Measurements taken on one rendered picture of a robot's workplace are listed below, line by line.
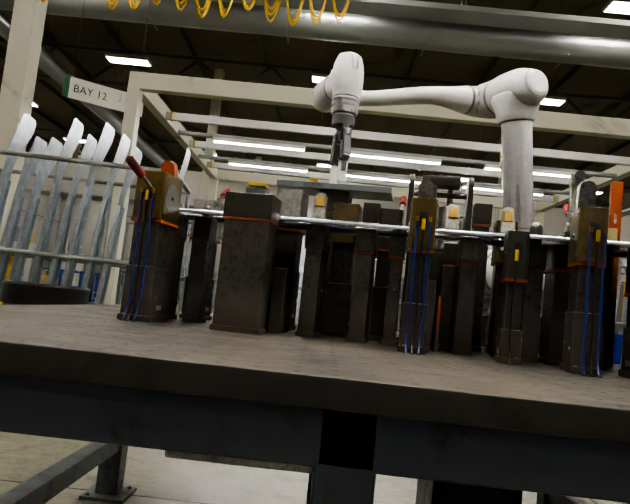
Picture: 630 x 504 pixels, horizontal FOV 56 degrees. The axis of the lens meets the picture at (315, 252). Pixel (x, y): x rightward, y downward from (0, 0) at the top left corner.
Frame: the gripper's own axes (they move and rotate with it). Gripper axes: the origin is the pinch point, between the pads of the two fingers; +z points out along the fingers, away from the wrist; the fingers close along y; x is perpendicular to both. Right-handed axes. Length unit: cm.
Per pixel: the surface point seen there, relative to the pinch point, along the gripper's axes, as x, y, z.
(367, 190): 7.1, 10.3, 5.1
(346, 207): -2.9, 22.4, 13.5
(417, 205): 2, 61, 18
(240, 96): 21, -559, -210
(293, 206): -16.9, 15.8, 14.4
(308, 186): -9.9, 2.4, 5.2
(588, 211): 32, 79, 17
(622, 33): 556, -515, -395
